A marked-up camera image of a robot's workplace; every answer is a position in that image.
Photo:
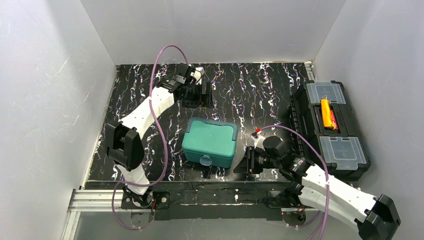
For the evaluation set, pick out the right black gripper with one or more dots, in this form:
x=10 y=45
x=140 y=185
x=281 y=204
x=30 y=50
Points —
x=250 y=160

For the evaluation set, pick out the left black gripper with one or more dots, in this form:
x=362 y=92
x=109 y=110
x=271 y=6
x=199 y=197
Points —
x=199 y=98

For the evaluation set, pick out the teal medicine box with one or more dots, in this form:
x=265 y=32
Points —
x=210 y=143

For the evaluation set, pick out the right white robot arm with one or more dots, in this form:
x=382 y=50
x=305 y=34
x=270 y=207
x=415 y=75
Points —
x=375 y=218

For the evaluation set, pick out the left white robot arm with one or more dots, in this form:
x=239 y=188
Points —
x=124 y=138

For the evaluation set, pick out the black tool box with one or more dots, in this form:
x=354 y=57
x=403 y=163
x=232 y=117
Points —
x=340 y=149

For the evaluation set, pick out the orange tool in toolbox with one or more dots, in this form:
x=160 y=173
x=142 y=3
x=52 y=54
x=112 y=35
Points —
x=326 y=114

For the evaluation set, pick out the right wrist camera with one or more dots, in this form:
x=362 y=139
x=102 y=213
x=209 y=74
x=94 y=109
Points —
x=258 y=139

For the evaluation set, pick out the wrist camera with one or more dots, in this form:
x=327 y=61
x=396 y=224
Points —
x=198 y=75
x=258 y=139

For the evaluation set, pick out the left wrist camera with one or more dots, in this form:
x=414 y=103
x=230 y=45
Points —
x=198 y=75

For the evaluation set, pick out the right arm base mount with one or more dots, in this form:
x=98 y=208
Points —
x=289 y=197

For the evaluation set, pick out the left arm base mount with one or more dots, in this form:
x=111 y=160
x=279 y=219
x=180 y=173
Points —
x=156 y=200

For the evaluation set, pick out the aluminium frame rail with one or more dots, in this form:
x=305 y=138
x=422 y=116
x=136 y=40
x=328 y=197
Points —
x=90 y=216

